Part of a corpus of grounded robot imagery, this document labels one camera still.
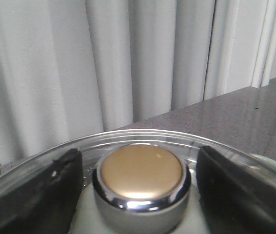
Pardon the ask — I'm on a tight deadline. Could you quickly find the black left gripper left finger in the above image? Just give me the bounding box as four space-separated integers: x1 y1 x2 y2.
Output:
0 149 82 234

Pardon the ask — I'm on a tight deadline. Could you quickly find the pale green electric pot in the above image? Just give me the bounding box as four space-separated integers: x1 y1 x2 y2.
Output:
70 155 276 234

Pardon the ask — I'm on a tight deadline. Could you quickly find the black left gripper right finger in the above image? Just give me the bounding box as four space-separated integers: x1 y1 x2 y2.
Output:
197 146 276 234

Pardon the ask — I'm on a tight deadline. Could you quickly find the white pleated curtain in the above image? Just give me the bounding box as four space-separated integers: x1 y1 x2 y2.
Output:
0 0 276 163

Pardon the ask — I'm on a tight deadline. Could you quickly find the glass pot lid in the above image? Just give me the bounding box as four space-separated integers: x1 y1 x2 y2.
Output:
0 129 276 234

